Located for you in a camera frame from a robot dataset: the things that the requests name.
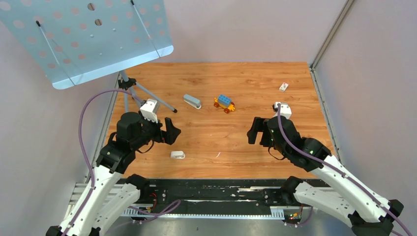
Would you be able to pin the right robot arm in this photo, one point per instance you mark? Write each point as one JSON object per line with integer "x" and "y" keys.
{"x": 357, "y": 206}

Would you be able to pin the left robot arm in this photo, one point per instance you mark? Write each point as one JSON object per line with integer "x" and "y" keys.
{"x": 92, "y": 214}

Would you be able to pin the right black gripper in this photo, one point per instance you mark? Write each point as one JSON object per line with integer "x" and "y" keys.
{"x": 259, "y": 125}

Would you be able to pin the small white stapler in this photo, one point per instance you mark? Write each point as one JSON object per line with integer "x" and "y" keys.
{"x": 177, "y": 155}

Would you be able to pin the white staple box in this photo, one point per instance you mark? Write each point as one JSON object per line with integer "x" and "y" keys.
{"x": 283, "y": 87}

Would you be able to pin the blue perforated music stand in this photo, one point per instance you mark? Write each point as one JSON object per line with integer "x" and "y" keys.
{"x": 77, "y": 41}

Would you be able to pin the toy brick car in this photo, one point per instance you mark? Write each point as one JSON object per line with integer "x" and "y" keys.
{"x": 225, "y": 103}

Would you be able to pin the grey white stapler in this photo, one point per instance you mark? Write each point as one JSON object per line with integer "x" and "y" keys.
{"x": 192, "y": 101}

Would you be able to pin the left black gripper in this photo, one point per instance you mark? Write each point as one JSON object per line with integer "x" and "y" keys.
{"x": 171, "y": 132}

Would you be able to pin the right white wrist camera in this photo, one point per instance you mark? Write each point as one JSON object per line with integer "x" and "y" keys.
{"x": 282, "y": 109}

